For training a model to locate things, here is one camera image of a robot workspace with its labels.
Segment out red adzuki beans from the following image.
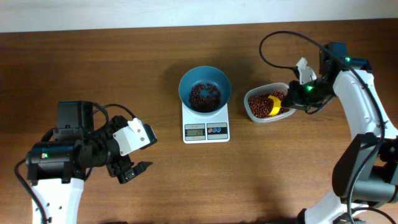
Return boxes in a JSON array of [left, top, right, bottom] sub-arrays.
[[188, 82, 290, 119]]

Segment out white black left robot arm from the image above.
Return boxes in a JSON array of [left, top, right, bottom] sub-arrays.
[[20, 101, 157, 223]]

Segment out yellow plastic measuring scoop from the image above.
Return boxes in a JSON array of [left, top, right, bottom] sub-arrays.
[[268, 95, 281, 116]]

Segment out white digital kitchen scale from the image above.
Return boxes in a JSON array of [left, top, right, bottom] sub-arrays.
[[182, 103, 230, 144]]

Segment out blue plastic bowl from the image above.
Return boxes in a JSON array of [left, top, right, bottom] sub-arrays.
[[178, 66, 232, 116]]

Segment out clear plastic food container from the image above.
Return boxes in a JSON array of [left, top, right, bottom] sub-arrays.
[[244, 82, 295, 123]]

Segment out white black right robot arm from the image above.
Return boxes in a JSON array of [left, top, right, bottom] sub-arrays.
[[282, 42, 397, 223]]

